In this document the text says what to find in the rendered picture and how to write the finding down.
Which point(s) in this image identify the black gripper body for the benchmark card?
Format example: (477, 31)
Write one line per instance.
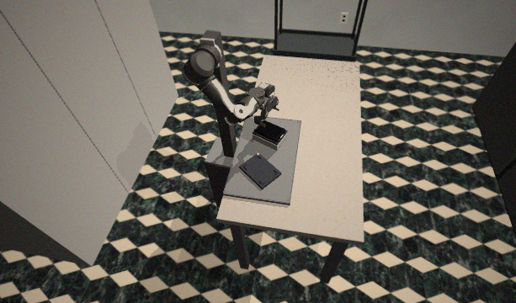
(270, 102)

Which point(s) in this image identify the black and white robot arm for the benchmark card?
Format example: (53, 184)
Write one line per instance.
(198, 69)

